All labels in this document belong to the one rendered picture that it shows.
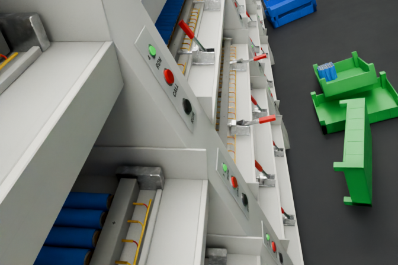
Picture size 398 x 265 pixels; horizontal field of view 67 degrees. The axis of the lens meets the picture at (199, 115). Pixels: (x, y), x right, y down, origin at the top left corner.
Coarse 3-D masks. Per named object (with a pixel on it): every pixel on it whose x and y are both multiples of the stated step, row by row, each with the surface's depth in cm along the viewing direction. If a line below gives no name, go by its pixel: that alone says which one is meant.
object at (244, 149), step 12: (228, 36) 98; (240, 36) 98; (240, 48) 97; (240, 72) 86; (240, 84) 81; (240, 96) 77; (240, 108) 73; (252, 132) 67; (240, 144) 64; (252, 144) 64; (240, 156) 62; (252, 156) 61; (240, 168) 59; (252, 168) 59; (252, 180) 57; (252, 192) 52
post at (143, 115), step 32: (128, 0) 30; (128, 32) 28; (128, 64) 27; (128, 96) 29; (160, 96) 30; (192, 96) 39; (128, 128) 32; (160, 128) 31; (224, 192) 40; (224, 224) 42; (256, 224) 49; (288, 256) 64
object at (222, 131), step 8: (224, 48) 93; (224, 56) 89; (232, 56) 91; (224, 64) 85; (224, 72) 82; (224, 80) 79; (224, 88) 76; (224, 96) 73; (232, 96) 75; (224, 104) 71; (224, 112) 69; (232, 112) 71; (224, 120) 67; (224, 128) 65; (224, 136) 63; (224, 144) 61
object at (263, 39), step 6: (264, 36) 171; (264, 42) 173; (264, 48) 170; (264, 60) 159; (270, 66) 155; (264, 72) 151; (270, 72) 150; (270, 78) 146; (270, 84) 140; (276, 102) 125
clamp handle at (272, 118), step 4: (268, 116) 64; (272, 116) 64; (244, 120) 65; (256, 120) 65; (260, 120) 64; (264, 120) 64; (268, 120) 64; (272, 120) 64; (244, 124) 66; (248, 124) 65; (252, 124) 65
